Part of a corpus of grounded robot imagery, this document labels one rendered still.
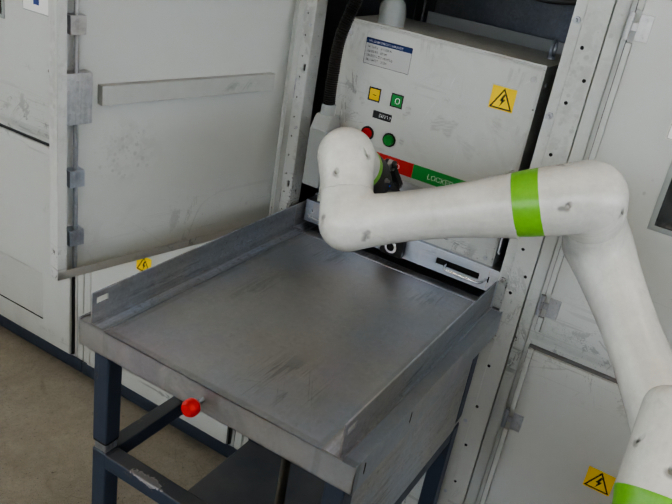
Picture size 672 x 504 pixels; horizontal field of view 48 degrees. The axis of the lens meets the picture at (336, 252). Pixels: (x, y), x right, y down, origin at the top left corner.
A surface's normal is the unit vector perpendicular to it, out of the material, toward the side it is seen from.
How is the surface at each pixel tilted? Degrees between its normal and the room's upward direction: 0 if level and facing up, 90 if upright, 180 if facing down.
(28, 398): 0
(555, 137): 90
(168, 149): 90
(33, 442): 0
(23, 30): 90
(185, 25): 90
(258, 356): 0
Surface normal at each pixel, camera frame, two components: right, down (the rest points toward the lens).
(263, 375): 0.15, -0.89
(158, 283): 0.84, 0.34
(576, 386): -0.51, 0.29
